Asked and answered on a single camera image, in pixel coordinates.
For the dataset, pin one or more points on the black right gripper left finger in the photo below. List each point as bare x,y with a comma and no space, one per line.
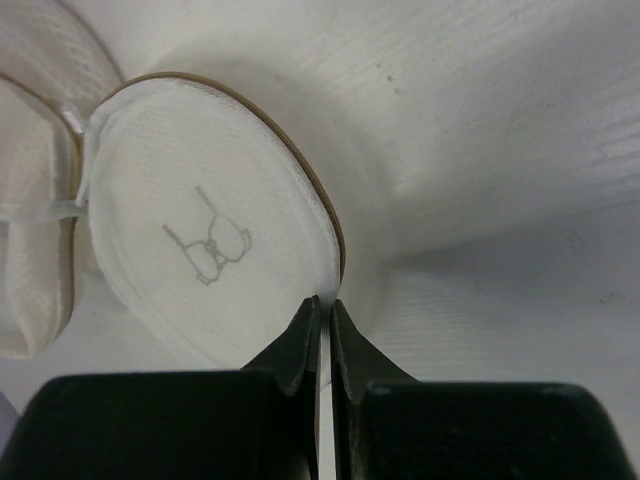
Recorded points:
257,422

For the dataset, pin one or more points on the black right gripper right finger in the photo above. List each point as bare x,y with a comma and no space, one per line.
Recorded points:
389,425

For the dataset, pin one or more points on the white mesh laundry bag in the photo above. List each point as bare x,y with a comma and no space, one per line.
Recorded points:
204,218

